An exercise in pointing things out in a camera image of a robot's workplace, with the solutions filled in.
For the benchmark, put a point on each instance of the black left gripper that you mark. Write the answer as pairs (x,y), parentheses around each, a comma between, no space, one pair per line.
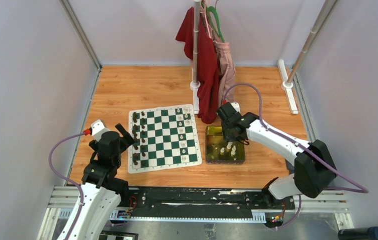
(126,140)

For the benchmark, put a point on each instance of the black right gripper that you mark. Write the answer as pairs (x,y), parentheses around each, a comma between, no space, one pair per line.
(228,136)

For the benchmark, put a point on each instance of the green white chess board mat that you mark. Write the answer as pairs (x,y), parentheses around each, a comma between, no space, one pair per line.
(157,140)

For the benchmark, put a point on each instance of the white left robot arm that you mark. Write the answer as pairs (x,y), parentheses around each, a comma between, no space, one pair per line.
(100,191)

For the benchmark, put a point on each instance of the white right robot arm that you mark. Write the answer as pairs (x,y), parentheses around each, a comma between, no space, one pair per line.
(312,161)

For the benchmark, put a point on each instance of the yellow tray of white pieces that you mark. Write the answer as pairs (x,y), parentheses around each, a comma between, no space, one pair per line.
(214,141)

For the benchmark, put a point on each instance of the red hanging garment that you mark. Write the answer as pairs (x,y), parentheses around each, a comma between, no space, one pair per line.
(207,66)

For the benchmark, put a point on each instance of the white clothes rack pole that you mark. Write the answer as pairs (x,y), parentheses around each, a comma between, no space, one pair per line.
(194,85)

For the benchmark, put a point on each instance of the pink hanging garment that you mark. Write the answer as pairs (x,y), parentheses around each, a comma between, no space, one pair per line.
(226,68)

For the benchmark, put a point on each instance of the white rack foot right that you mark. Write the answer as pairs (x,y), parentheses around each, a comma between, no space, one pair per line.
(287,87)

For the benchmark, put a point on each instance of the green clothes hanger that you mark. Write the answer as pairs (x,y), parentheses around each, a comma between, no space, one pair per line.
(214,21)

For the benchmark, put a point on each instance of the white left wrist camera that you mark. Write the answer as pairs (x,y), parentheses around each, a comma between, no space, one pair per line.
(97,129)

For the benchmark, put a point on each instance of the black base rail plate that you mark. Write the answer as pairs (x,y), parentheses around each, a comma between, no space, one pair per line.
(200,203)

